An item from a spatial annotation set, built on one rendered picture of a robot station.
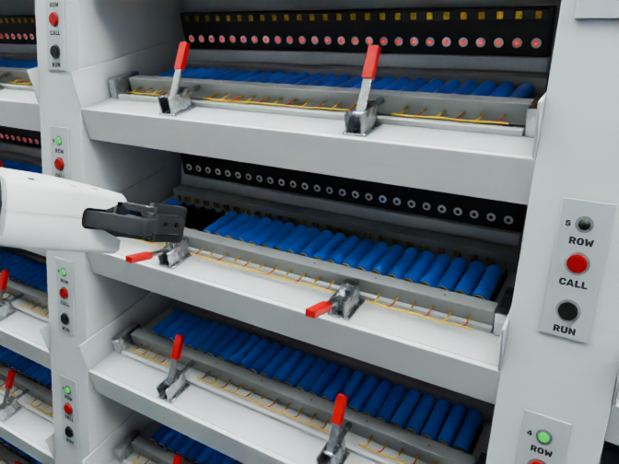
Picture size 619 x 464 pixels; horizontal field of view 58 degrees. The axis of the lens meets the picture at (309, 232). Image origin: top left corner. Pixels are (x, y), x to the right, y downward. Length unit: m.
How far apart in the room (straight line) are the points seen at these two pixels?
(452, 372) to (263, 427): 0.30
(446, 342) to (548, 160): 0.21
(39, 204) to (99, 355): 0.58
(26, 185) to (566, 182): 0.42
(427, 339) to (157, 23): 0.64
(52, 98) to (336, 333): 0.54
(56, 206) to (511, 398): 0.43
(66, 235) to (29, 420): 0.84
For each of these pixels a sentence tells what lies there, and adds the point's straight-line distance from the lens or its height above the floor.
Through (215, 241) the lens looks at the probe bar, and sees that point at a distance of 0.77.
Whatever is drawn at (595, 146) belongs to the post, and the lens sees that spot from 0.52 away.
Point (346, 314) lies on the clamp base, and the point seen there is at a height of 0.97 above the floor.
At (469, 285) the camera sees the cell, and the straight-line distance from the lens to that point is 0.65.
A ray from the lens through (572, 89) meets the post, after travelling 0.52.
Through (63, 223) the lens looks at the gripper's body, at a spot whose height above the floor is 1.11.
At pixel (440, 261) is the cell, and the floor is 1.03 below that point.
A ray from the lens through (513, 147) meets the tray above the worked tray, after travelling 0.55.
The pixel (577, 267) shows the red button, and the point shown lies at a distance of 0.52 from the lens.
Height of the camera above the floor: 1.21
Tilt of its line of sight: 14 degrees down
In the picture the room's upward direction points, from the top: 4 degrees clockwise
